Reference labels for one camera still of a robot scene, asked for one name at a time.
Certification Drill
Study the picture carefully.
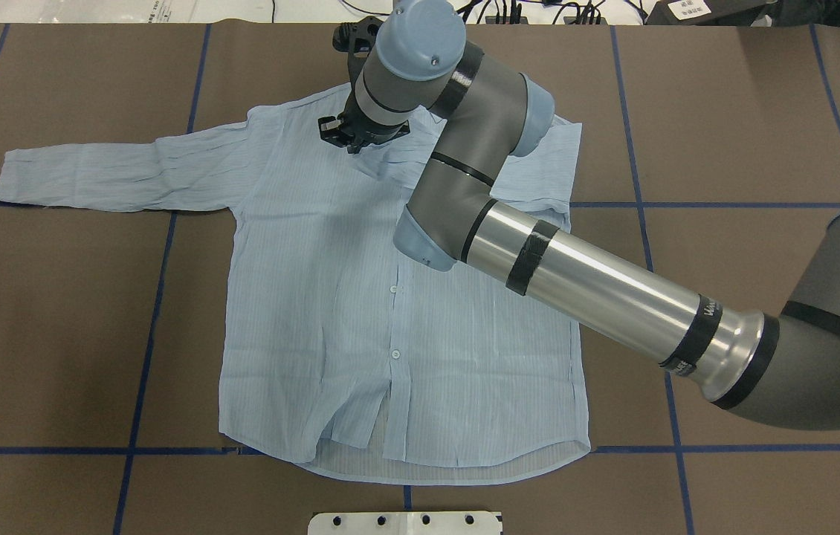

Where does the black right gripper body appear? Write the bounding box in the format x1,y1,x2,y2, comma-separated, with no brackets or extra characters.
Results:
317,104,411,155

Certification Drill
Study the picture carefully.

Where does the light blue button shirt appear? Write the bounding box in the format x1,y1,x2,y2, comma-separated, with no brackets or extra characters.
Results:
0,85,591,485

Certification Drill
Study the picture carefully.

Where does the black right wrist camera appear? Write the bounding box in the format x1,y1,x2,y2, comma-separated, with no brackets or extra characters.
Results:
332,15,383,56

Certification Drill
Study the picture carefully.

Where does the white central pedestal column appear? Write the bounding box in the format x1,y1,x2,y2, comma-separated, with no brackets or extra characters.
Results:
307,510,505,534

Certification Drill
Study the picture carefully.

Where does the clear plastic bag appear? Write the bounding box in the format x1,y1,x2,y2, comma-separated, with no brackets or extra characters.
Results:
0,0,205,25

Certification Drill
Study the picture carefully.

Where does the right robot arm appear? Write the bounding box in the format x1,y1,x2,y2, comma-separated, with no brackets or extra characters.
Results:
318,1,840,430

